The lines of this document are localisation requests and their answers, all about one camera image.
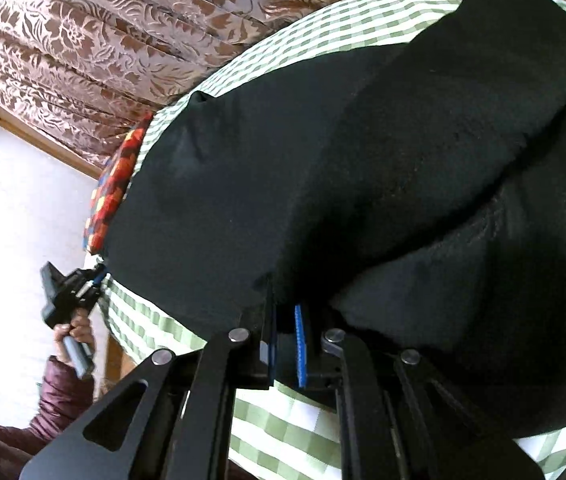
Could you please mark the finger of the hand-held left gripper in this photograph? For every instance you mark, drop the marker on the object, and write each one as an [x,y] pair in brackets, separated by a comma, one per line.
[97,282]

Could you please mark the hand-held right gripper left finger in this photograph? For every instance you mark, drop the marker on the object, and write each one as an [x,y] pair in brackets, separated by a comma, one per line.
[267,355]

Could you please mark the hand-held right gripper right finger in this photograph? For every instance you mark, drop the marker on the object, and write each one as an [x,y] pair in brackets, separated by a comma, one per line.
[303,350]

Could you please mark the black pants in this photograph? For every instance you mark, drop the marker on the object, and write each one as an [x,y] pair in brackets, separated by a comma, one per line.
[313,160]

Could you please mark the person's left hand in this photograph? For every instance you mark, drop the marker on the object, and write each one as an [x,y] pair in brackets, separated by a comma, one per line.
[83,332]

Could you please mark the green checked bed sheet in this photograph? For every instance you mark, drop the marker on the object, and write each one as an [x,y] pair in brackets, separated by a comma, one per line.
[283,435]

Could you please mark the red patterned cloth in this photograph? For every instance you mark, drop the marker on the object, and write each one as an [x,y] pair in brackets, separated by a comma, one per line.
[113,185]

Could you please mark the brown floral curtain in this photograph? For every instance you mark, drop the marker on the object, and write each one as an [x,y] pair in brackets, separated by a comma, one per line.
[88,35]

